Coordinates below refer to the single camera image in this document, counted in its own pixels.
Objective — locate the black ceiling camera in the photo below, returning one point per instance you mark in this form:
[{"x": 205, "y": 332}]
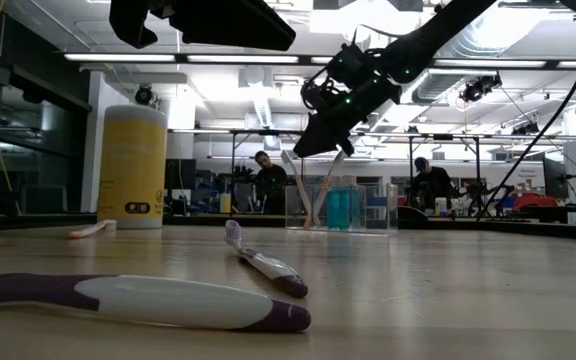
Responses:
[
  {"x": 143, "y": 95},
  {"x": 478, "y": 89}
]

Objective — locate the black bar with light strips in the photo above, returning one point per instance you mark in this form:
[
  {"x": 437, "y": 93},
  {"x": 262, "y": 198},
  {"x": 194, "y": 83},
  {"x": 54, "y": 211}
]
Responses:
[{"x": 180, "y": 58}]

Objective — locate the dark computer monitor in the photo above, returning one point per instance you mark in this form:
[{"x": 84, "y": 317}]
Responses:
[{"x": 554, "y": 179}]

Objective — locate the silver ventilation duct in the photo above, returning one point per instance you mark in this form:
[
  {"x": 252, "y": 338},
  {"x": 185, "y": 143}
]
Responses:
[{"x": 438, "y": 82}]

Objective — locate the black workstation frame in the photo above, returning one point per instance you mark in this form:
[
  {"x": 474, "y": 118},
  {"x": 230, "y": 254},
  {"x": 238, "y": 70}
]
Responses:
[
  {"x": 233, "y": 170},
  {"x": 477, "y": 170}
]

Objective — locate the black background robot arm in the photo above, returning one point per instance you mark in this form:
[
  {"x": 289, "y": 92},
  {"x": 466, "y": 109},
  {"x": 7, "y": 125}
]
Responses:
[{"x": 498, "y": 192}]

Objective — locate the small yellow bottle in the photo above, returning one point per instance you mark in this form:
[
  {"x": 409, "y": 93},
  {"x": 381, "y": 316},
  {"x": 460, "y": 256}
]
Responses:
[{"x": 225, "y": 203}]

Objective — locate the black aluminium table frame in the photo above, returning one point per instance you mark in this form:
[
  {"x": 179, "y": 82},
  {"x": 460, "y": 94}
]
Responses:
[{"x": 518, "y": 227}]

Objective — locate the purple white toothbrush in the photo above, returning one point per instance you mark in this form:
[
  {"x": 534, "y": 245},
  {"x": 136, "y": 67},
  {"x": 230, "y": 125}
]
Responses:
[
  {"x": 168, "y": 302},
  {"x": 268, "y": 267}
]

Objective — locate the clear acrylic organizer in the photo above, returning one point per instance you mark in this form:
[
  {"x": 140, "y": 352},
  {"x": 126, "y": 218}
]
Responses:
[{"x": 368, "y": 222}]

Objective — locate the red object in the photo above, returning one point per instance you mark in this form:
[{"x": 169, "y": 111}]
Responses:
[{"x": 535, "y": 202}]

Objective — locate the blue mouthwash bottle white cap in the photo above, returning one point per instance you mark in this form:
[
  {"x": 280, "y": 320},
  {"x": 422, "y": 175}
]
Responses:
[
  {"x": 347, "y": 210},
  {"x": 332, "y": 210}
]

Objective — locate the yellow canister white lid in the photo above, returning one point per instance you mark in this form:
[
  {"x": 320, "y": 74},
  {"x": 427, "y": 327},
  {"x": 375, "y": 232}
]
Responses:
[{"x": 133, "y": 170}]

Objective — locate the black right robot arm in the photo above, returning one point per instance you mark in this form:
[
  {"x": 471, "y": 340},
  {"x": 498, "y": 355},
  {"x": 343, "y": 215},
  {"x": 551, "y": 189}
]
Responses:
[{"x": 443, "y": 30}]

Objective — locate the person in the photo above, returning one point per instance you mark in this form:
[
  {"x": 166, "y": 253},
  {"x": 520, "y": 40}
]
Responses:
[
  {"x": 270, "y": 182},
  {"x": 433, "y": 185}
]

